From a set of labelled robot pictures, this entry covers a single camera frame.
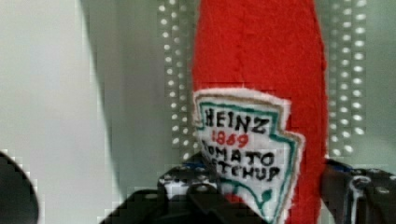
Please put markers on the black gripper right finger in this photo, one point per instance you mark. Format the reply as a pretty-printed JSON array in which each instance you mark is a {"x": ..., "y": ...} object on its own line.
[{"x": 358, "y": 196}]

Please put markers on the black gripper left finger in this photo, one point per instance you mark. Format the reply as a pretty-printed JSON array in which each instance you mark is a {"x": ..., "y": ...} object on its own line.
[{"x": 176, "y": 181}]

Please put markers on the black cylinder lower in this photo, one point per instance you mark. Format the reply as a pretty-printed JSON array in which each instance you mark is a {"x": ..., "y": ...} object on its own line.
[{"x": 18, "y": 202}]

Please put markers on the green oval strainer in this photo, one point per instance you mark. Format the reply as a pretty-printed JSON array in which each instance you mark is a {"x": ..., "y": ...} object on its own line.
[{"x": 142, "y": 55}]

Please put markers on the red plush ketchup bottle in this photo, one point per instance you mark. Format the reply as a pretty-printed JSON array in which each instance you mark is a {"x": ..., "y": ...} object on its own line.
[{"x": 260, "y": 104}]

